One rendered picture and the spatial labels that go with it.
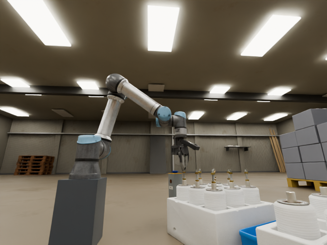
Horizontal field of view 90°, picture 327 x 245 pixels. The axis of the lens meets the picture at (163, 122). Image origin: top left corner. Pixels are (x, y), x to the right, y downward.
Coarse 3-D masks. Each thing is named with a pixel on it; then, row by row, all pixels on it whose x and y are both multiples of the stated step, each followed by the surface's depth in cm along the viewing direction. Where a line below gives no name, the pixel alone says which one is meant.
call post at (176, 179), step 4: (168, 176) 114; (172, 176) 110; (176, 176) 110; (180, 176) 111; (168, 180) 113; (172, 180) 109; (176, 180) 109; (180, 180) 110; (168, 184) 113; (172, 184) 108; (176, 184) 108; (168, 188) 112; (172, 188) 108; (172, 192) 107; (176, 192) 107; (172, 196) 107; (176, 196) 106
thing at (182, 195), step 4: (176, 188) 95; (180, 188) 92; (184, 188) 91; (188, 188) 91; (180, 192) 91; (184, 192) 90; (180, 196) 91; (184, 196) 90; (188, 196) 90; (180, 200) 90; (184, 200) 89; (188, 200) 89
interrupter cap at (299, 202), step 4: (276, 200) 50; (280, 200) 50; (284, 200) 50; (296, 200) 50; (300, 200) 49; (288, 204) 46; (292, 204) 45; (296, 204) 45; (300, 204) 45; (304, 204) 45; (308, 204) 45
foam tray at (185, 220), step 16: (176, 208) 87; (192, 208) 75; (240, 208) 71; (256, 208) 74; (272, 208) 79; (176, 224) 85; (192, 224) 74; (208, 224) 66; (224, 224) 64; (240, 224) 68; (256, 224) 72; (192, 240) 73; (208, 240) 65; (224, 240) 62; (240, 240) 66
